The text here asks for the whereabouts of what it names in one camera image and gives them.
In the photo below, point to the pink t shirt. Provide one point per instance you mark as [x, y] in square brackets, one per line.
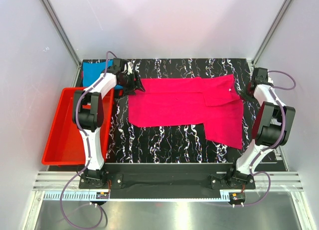
[212, 102]

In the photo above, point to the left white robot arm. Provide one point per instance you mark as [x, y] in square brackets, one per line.
[88, 112]

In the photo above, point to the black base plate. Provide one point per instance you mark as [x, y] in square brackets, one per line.
[159, 182]

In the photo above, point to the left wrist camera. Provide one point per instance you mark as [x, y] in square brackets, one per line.
[129, 68]

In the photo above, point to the red plastic bin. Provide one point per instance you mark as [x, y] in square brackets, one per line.
[64, 144]

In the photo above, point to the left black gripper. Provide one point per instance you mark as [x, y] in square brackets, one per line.
[135, 85]

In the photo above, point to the right aluminium frame post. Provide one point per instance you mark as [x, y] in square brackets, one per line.
[272, 29]

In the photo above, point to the aluminium frame post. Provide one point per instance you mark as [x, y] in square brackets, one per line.
[60, 30]
[272, 29]

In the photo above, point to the blue folded t shirt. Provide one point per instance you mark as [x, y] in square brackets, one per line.
[91, 72]

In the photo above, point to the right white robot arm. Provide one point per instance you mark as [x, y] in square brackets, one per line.
[271, 128]

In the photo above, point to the left aluminium frame post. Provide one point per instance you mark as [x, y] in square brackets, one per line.
[60, 30]

